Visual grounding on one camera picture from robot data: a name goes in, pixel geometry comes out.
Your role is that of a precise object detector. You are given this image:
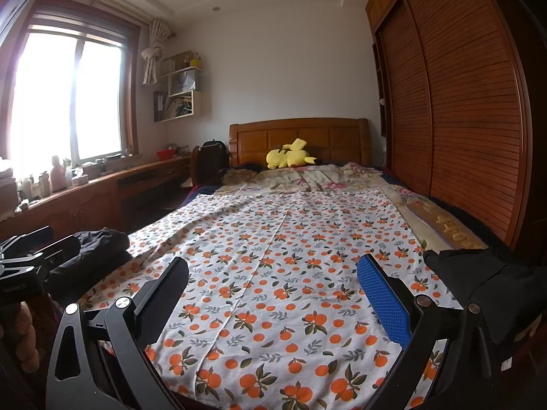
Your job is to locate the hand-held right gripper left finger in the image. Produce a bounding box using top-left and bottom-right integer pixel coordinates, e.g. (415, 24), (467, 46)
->
(45, 256), (191, 410)

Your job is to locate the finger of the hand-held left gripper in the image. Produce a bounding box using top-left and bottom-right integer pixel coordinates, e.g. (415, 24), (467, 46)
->
(0, 225), (55, 262)
(40, 235), (82, 271)

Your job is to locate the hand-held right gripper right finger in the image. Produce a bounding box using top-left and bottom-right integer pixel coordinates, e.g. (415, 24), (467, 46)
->
(356, 254), (501, 410)

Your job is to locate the black double-breasted coat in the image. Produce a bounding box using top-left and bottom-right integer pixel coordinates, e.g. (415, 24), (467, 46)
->
(423, 248), (547, 346)

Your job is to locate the pile of dark clothes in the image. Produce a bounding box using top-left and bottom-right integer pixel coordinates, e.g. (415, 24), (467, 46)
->
(45, 230), (133, 308)

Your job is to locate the person's left hand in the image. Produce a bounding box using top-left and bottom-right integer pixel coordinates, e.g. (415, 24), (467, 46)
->
(0, 305), (39, 364)

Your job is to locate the long wooden desk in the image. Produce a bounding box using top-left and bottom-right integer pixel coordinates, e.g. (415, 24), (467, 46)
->
(0, 156), (193, 240)

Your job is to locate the pink bottle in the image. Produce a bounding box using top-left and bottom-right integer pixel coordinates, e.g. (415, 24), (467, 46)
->
(50, 156), (67, 193)

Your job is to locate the bed with orange-print sheet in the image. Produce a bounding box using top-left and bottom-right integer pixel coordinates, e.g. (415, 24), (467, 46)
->
(81, 188), (466, 410)

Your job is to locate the dark blue blanket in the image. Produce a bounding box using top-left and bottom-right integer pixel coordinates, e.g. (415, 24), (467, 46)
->
(427, 196), (513, 248)

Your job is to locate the wooden chair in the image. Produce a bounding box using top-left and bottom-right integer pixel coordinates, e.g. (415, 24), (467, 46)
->
(191, 145), (203, 186)

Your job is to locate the black backpack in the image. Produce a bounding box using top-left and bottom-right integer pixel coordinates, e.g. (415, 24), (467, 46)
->
(199, 140), (229, 180)

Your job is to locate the floral quilt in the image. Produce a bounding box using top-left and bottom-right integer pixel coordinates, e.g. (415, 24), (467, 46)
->
(214, 162), (488, 252)

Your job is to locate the wooden framed window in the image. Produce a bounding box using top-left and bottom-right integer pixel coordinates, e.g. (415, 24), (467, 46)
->
(0, 6), (142, 167)

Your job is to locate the wooden bed headboard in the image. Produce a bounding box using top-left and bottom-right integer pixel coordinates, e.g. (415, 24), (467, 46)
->
(228, 118), (372, 169)

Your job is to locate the yellow plush toy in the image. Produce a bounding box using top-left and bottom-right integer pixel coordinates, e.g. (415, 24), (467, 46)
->
(266, 138), (322, 169)

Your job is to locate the white paper bag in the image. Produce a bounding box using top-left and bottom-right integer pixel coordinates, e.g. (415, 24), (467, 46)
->
(171, 70), (196, 95)

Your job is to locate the tied white curtain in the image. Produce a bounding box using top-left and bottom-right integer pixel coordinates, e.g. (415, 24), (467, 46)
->
(141, 19), (174, 86)

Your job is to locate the wooden louvered wardrobe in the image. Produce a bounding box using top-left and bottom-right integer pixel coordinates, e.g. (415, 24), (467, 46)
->
(365, 0), (537, 261)

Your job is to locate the white wall shelf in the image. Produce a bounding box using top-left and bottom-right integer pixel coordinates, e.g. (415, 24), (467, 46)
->
(153, 51), (203, 122)

